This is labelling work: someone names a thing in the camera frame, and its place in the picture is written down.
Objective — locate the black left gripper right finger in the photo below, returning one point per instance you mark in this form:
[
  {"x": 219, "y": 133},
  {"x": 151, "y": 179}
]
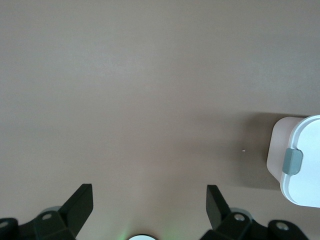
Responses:
[{"x": 218, "y": 210}]

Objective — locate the pale pink box base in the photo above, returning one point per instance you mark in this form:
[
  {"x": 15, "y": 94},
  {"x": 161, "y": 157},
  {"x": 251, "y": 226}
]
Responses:
[{"x": 277, "y": 140}]

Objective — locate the white plastic box lid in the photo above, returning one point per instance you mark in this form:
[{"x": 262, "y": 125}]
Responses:
[{"x": 310, "y": 162}]

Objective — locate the grey lid latch clip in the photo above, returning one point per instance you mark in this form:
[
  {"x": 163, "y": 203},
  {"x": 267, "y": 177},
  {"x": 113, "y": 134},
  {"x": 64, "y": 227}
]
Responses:
[{"x": 292, "y": 161}]

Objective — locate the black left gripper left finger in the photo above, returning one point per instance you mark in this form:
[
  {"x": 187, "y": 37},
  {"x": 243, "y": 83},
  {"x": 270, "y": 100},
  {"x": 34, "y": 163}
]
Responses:
[{"x": 75, "y": 210}]

